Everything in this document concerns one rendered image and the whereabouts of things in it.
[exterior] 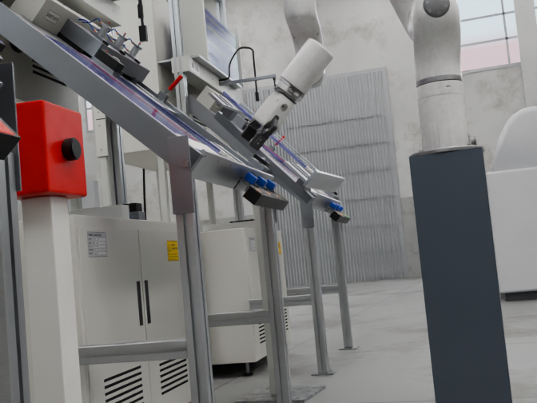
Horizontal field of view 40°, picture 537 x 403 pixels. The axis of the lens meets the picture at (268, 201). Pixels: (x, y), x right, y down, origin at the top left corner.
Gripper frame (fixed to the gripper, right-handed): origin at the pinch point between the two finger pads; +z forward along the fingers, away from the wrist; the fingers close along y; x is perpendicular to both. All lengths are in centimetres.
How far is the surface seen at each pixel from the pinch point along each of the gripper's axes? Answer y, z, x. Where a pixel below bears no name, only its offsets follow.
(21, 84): 38, 29, 53
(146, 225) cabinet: 9.6, 37.8, 5.8
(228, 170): -13.1, 8.7, 4.8
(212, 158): -25.6, 7.1, 14.7
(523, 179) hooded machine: 267, -81, -297
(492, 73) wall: 849, -262, -589
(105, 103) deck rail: -16.4, 12.0, 40.5
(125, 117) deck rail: -20.1, 11.6, 35.7
